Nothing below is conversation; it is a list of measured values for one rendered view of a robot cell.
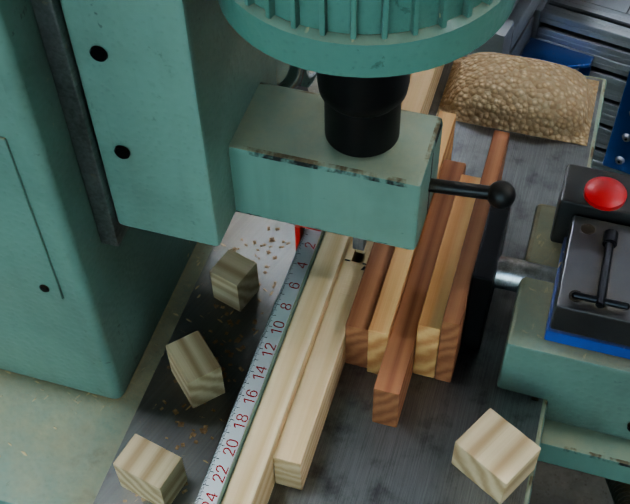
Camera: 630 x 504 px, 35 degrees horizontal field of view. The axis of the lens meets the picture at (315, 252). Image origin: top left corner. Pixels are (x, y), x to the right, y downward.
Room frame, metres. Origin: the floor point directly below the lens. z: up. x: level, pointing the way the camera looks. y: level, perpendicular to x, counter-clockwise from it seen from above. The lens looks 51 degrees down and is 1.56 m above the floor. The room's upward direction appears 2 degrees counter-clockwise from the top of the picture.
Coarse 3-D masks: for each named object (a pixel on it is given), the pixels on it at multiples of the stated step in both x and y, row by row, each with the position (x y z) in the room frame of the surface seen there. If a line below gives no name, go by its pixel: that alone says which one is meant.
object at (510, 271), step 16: (496, 224) 0.47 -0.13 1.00; (496, 240) 0.46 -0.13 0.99; (480, 256) 0.45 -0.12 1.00; (496, 256) 0.44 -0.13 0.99; (480, 272) 0.43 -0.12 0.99; (496, 272) 0.46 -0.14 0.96; (512, 272) 0.46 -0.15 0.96; (528, 272) 0.45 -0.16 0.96; (544, 272) 0.45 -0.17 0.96; (480, 288) 0.43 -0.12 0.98; (512, 288) 0.45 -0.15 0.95; (480, 304) 0.42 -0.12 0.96; (464, 320) 0.43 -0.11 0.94; (480, 320) 0.42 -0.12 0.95; (464, 336) 0.43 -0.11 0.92; (480, 336) 0.42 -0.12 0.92
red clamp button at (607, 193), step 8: (592, 184) 0.48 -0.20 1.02; (600, 184) 0.48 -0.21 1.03; (608, 184) 0.48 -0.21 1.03; (616, 184) 0.48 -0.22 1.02; (584, 192) 0.48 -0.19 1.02; (592, 192) 0.48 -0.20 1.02; (600, 192) 0.48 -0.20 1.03; (608, 192) 0.48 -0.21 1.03; (616, 192) 0.48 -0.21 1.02; (624, 192) 0.48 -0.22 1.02; (592, 200) 0.47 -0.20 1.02; (600, 200) 0.47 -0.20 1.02; (608, 200) 0.47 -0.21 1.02; (616, 200) 0.47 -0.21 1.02; (624, 200) 0.47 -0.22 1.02; (600, 208) 0.47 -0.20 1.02; (608, 208) 0.46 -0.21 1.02; (616, 208) 0.47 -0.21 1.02
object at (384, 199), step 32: (256, 96) 0.54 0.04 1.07; (288, 96) 0.54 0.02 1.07; (320, 96) 0.54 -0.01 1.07; (256, 128) 0.51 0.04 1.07; (288, 128) 0.50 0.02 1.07; (320, 128) 0.50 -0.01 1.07; (416, 128) 0.50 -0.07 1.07; (256, 160) 0.48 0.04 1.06; (288, 160) 0.48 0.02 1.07; (320, 160) 0.47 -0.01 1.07; (352, 160) 0.47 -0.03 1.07; (384, 160) 0.47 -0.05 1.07; (416, 160) 0.47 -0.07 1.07; (256, 192) 0.48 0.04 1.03; (288, 192) 0.48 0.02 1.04; (320, 192) 0.47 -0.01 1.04; (352, 192) 0.46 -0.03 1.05; (384, 192) 0.45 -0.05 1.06; (416, 192) 0.45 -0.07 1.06; (320, 224) 0.47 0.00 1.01; (352, 224) 0.46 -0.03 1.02; (384, 224) 0.45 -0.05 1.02; (416, 224) 0.45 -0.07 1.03
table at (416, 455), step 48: (480, 144) 0.65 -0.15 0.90; (528, 144) 0.65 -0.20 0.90; (576, 144) 0.64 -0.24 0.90; (528, 192) 0.59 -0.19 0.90; (432, 384) 0.40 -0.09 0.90; (480, 384) 0.40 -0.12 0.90; (336, 432) 0.36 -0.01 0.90; (384, 432) 0.36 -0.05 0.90; (432, 432) 0.36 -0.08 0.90; (528, 432) 0.35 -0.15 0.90; (576, 432) 0.37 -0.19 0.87; (336, 480) 0.32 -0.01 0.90; (384, 480) 0.32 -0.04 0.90; (432, 480) 0.32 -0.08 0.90; (528, 480) 0.32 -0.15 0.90; (624, 480) 0.34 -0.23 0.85
